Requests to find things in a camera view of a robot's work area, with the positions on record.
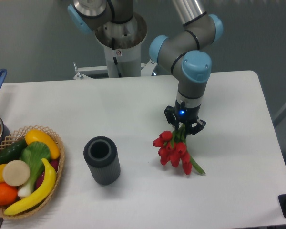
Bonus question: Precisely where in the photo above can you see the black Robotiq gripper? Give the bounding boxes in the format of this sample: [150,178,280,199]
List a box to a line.
[164,101,206,135]

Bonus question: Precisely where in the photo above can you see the red tulip bouquet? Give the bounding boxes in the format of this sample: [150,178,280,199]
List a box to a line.
[153,124,205,175]

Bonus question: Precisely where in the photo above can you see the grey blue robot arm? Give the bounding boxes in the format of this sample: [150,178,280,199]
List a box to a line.
[68,0,223,135]

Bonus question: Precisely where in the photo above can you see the dark grey ribbed vase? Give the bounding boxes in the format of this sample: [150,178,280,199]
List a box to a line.
[83,136,121,185]

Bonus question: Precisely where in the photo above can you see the purple red vegetable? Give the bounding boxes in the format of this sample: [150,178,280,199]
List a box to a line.
[35,159,59,190]

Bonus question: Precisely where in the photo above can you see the yellow squash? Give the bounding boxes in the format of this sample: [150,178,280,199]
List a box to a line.
[25,129,60,159]

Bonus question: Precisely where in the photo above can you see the green bok choy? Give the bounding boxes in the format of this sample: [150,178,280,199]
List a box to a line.
[18,141,51,199]

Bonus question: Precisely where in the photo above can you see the yellow banana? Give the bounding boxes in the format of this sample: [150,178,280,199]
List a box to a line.
[4,158,56,216]

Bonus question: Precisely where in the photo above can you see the green cucumber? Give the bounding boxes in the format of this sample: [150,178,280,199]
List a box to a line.
[0,139,28,165]

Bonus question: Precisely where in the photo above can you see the beige round disc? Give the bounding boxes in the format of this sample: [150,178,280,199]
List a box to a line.
[2,160,30,187]

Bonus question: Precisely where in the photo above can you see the orange fruit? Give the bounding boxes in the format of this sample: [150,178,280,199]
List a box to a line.
[0,183,18,206]

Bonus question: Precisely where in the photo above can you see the woven wicker basket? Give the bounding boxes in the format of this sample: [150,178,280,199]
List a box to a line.
[0,125,65,219]

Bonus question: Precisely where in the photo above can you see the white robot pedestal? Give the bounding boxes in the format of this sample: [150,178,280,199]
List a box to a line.
[73,12,161,80]

